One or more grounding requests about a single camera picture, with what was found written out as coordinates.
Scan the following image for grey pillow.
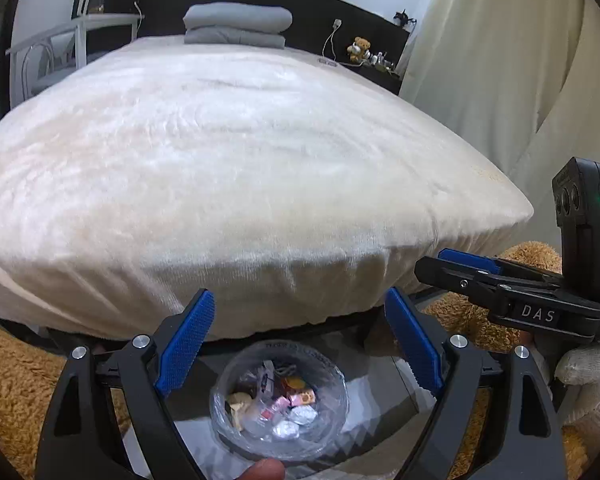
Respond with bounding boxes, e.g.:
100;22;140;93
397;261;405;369
184;29;286;50

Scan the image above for metal chair grey cushion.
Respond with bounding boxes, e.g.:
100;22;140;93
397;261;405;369
22;40;81;96

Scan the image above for black headboard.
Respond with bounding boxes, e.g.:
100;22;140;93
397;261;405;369
75;0;413;68

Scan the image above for orange shaggy rug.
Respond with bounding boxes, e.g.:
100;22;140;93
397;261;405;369
0;240;588;480

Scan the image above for grey folded quilt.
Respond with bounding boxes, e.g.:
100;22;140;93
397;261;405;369
182;2;293;36

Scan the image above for white desk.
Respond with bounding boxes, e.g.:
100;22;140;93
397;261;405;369
5;12;146;101

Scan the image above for person's right hand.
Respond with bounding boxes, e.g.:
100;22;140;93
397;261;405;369
532;332;600;388

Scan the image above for person's left hand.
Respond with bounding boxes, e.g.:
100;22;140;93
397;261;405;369
236;459;287;480

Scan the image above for brown teddy bear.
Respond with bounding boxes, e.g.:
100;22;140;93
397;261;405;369
347;36;372;64

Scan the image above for group of small bottles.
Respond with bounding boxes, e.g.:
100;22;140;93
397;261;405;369
370;50;399;71

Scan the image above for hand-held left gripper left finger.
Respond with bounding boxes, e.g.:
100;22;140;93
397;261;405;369
34;287;217;480

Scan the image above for cream curtain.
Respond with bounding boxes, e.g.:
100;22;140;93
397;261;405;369
399;0;600;256

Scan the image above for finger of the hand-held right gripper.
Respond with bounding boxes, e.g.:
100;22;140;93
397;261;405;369
437;248;563;288
414;256;511;311

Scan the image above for white charger cable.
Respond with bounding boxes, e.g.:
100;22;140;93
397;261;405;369
322;19;352;64

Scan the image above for black nightstand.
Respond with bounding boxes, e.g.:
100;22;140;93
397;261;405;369
340;62;403;96

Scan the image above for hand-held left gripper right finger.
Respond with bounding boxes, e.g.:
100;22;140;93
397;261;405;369
384;286;568;480

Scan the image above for waste bin with clear liner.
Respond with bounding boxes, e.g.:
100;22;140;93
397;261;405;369
209;340;351;463

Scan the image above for black bed frame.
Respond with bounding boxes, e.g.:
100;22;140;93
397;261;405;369
0;305;431;361

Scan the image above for bed with beige blanket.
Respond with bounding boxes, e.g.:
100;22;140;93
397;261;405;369
0;37;533;343

